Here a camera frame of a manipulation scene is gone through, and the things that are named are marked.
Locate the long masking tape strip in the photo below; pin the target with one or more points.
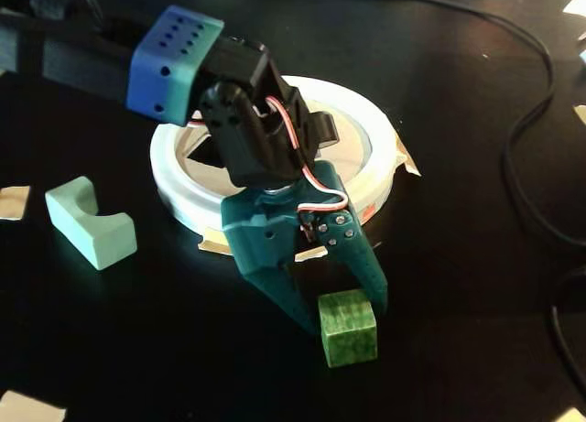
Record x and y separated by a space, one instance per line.
215 245

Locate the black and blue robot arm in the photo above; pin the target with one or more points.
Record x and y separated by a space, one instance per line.
169 65

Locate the white paper sheet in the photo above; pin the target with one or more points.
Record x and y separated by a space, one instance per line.
576 5

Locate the white round sorter container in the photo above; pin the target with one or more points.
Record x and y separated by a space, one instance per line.
183 198

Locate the crumpled masking tape piece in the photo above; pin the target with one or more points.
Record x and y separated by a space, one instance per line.
409 163

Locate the torn beige tape piece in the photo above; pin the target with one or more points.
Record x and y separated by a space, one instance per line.
13 203

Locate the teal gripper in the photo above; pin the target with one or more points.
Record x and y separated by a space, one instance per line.
257 232

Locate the pale green arch block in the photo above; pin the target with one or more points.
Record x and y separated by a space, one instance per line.
100 243

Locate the cardboard insert with cut holes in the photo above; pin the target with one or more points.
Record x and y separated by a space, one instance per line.
350 152

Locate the beige tape patch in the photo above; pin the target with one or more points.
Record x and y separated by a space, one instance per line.
27 408
574 416

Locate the small beige tape scrap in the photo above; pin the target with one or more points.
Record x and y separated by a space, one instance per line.
580 115

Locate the green wooden cube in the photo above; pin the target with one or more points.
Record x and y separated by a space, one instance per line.
348 330

